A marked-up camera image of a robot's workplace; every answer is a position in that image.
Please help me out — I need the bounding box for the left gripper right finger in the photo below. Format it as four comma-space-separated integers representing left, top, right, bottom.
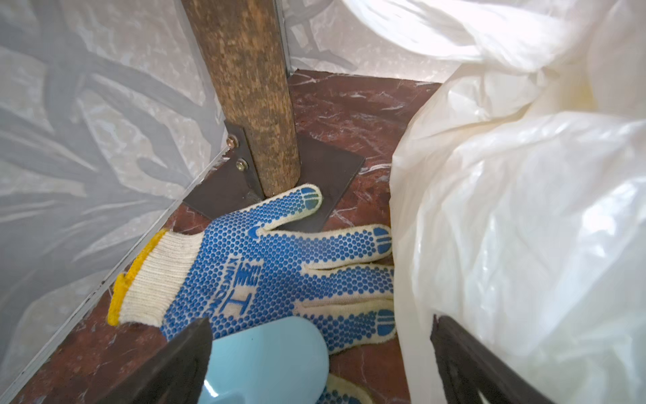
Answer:
430, 316, 551, 403

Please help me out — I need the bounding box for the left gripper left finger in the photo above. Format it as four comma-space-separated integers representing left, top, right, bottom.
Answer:
99, 318, 212, 403

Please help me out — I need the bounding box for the white printed bag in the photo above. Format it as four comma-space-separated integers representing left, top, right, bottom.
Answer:
348, 1, 645, 403

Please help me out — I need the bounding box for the blue dotted work glove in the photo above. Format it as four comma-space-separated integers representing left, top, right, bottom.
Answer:
107, 183, 398, 404

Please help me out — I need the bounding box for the light blue toy trowel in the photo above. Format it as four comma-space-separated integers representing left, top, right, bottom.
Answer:
198, 316, 330, 403

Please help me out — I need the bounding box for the pink cherry blossom tree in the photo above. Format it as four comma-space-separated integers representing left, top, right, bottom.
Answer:
180, 0, 365, 233

